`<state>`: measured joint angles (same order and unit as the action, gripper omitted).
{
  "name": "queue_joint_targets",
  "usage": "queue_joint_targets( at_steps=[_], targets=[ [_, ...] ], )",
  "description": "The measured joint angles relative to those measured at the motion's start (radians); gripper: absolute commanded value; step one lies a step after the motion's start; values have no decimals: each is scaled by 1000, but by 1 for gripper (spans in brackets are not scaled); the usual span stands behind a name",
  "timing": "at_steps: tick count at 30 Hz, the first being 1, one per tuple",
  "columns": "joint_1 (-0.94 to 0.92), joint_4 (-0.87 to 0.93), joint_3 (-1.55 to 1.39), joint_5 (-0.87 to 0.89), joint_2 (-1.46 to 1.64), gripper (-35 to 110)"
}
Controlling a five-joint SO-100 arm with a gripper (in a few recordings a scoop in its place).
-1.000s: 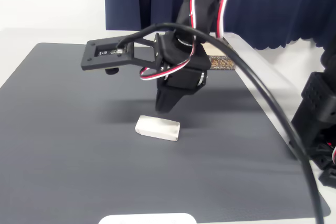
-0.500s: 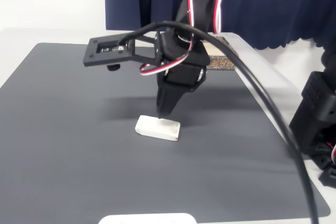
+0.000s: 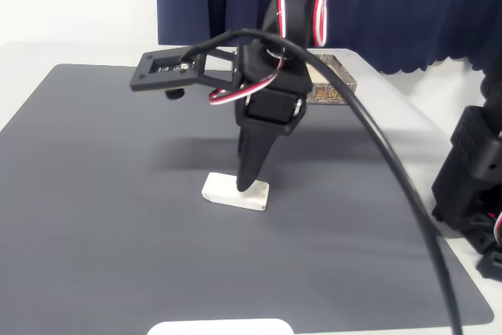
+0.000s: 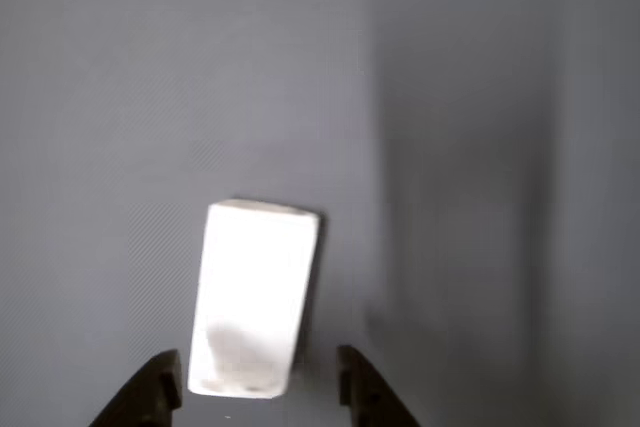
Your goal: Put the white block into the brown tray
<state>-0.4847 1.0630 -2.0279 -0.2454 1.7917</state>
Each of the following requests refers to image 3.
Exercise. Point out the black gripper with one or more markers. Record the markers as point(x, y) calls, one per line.
point(271, 107)

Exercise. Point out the white rectangular block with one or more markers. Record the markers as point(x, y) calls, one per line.
point(219, 190)

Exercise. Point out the bark print cardboard box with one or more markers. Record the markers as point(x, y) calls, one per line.
point(327, 95)

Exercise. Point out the grey textured desk mat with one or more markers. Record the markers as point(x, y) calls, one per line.
point(117, 194)

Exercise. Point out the white rounded device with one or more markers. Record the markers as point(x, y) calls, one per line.
point(219, 328)

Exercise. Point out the navy blue curtain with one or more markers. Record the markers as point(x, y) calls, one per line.
point(412, 9)

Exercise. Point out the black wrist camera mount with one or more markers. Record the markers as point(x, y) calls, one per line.
point(141, 80)

